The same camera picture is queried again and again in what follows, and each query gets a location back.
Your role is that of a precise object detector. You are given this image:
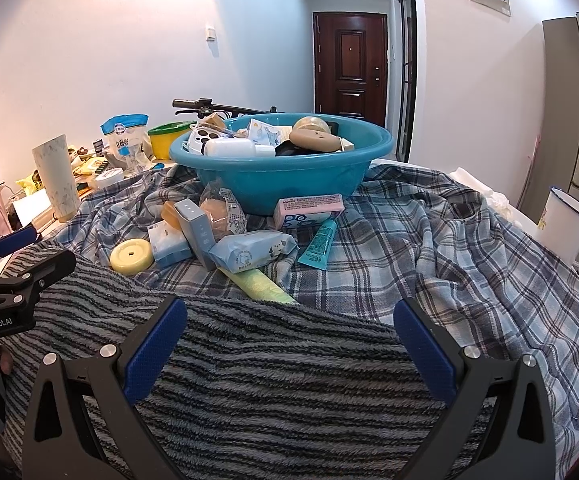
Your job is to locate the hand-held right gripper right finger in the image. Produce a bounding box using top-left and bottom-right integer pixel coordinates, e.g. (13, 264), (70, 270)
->
(393, 297), (557, 480)

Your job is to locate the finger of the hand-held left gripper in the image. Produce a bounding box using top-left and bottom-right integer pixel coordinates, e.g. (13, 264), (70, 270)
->
(0, 225), (40, 281)
(0, 249), (77, 317)

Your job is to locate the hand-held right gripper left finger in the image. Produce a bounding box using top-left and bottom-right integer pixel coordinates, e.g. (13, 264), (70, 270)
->
(22, 295), (188, 480)

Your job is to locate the yellow round disc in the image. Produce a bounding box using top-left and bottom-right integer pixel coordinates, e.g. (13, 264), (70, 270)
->
(109, 238), (155, 276)

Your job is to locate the light blue tissue pack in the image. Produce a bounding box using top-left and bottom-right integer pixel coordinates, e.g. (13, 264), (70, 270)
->
(148, 221), (193, 268)

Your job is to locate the amber soap bar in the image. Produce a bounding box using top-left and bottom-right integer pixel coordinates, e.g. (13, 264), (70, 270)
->
(162, 201), (182, 233)

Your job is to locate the yellow-green tube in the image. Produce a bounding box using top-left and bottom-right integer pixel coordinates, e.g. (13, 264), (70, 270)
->
(218, 266), (300, 306)

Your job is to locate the grey carton box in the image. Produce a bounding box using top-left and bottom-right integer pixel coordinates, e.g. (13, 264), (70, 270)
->
(174, 199), (217, 271)

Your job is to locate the pale blue wipes pack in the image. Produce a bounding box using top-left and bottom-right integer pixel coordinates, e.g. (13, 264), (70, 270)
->
(208, 230), (299, 272)

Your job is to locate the pink carton box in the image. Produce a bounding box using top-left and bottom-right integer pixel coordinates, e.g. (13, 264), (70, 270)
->
(273, 193), (345, 231)

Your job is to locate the teal plastic basin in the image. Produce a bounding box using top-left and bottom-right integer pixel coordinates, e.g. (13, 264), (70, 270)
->
(169, 112), (395, 216)

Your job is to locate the white paper sheet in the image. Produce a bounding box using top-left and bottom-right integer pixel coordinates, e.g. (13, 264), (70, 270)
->
(12, 191), (52, 228)

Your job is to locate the yellow snack packet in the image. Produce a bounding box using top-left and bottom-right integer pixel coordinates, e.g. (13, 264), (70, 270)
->
(15, 170), (45, 196)
(74, 157), (107, 176)

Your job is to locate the white marble tumbler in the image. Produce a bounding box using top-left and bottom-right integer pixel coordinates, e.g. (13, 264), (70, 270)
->
(32, 134), (81, 223)

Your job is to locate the blue plaid blanket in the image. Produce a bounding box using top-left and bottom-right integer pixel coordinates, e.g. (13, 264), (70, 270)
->
(76, 157), (579, 461)

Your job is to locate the grey striped fleece blanket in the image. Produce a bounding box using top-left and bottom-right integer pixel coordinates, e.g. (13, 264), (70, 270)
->
(0, 240), (500, 480)

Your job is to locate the blue and white bag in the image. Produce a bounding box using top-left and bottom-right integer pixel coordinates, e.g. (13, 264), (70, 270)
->
(100, 113), (151, 171)

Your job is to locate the teal cream tube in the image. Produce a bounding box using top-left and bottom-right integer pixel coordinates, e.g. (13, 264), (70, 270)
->
(297, 217), (339, 267)

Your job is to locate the clear bag with orange soap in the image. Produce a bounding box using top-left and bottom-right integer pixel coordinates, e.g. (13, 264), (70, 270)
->
(199, 182), (247, 236)

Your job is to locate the yellow container with green rim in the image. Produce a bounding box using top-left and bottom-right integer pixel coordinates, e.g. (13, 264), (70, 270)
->
(148, 121), (197, 162)

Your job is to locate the white crumpled cloth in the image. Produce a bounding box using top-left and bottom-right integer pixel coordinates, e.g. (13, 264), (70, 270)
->
(449, 167), (510, 211)

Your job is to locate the white enamel mug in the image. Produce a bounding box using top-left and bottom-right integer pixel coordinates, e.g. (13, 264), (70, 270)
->
(537, 186), (579, 276)

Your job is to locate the white phone case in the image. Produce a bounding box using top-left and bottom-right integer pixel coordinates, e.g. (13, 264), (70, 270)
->
(186, 122), (227, 156)

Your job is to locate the white plastic bottle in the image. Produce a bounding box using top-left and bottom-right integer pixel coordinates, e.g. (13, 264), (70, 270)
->
(203, 138), (276, 162)

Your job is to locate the black bicycle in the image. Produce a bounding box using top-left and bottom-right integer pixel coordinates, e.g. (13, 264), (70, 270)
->
(172, 97), (277, 118)

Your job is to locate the tan plastic device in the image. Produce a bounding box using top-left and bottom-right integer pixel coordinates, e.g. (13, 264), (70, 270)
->
(289, 128), (355, 153)

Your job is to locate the light blue printed box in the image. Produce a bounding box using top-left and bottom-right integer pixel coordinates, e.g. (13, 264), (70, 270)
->
(246, 118), (290, 147)

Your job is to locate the beige round jar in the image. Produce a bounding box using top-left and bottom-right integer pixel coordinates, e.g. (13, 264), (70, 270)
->
(292, 116), (333, 133)

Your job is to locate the black framed sliding door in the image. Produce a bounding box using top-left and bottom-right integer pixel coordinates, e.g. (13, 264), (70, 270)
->
(393, 0), (419, 163)

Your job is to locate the dark red door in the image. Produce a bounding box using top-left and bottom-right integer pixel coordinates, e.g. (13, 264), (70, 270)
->
(313, 11), (387, 128)

